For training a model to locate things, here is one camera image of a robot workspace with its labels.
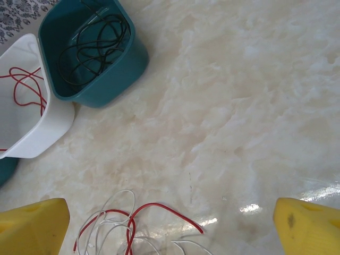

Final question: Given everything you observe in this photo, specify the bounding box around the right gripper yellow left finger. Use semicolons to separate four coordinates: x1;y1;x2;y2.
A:
0;198;70;255

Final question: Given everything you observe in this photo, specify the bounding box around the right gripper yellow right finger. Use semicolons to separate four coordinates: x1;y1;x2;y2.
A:
273;197;340;255

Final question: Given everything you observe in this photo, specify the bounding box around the thin white cable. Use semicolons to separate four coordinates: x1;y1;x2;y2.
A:
91;222;163;255
79;189;137;255
171;240;213;255

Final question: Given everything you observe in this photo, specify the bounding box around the thin red cable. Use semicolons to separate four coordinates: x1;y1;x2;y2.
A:
73;202;206;255
0;67;43;80
9;66;48;117

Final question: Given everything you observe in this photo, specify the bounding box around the thin black cable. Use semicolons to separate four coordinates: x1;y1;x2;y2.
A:
57;31;112;87
76;0;129;78

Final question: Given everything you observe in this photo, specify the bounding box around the teal plastic bin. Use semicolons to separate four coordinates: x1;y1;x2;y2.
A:
0;156;20;187
38;0;149;108

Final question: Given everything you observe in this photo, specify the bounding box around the white plastic bin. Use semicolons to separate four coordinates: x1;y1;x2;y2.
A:
0;33;75;159

